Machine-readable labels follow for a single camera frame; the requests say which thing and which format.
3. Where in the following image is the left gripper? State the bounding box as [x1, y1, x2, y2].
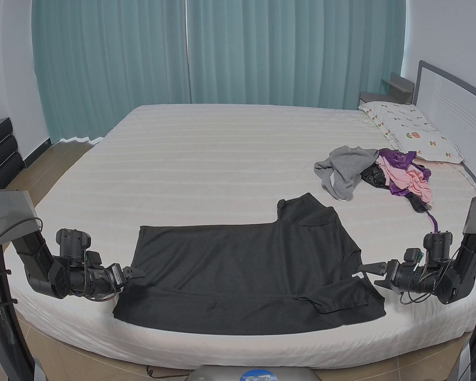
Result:
[88, 264, 145, 298]

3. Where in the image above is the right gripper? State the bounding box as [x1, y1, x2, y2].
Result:
[359, 260, 421, 295]

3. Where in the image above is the black long-sleeved top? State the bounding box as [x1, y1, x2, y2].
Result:
[112, 193, 386, 336]

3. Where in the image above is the pile of clothes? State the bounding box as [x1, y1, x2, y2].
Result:
[360, 149, 441, 231]

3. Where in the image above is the bed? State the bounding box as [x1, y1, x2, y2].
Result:
[12, 60, 476, 372]

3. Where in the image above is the grey knitted garment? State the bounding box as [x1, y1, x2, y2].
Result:
[314, 145, 381, 202]

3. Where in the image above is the white printed pillow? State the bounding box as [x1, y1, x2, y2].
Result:
[359, 101, 465, 164]

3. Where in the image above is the black chest of drawers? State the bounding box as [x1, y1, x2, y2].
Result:
[0, 117, 24, 191]

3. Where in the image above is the grey bedside table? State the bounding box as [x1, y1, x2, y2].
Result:
[359, 73, 415, 106]

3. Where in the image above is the blue-green curtain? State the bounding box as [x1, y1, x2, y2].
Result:
[186, 0, 406, 111]
[32, 0, 191, 144]

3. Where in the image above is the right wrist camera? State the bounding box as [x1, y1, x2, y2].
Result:
[404, 248, 424, 267]

